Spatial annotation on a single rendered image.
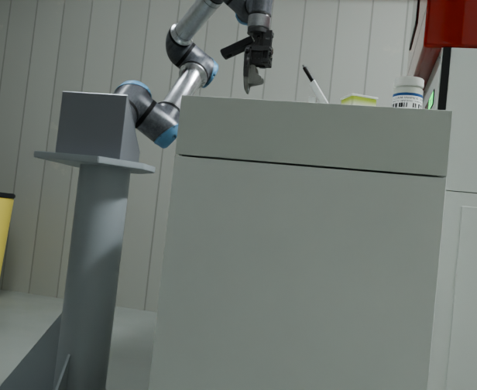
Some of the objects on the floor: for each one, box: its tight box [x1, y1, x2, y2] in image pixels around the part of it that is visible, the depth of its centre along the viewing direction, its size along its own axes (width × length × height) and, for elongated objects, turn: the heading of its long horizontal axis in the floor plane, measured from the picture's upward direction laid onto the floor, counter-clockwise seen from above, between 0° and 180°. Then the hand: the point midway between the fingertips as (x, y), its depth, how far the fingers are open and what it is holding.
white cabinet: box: [149, 156, 447, 390], centre depth 174 cm, size 64×96×82 cm
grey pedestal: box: [0, 151, 156, 390], centre depth 181 cm, size 51×44×82 cm
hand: (245, 90), depth 185 cm, fingers closed
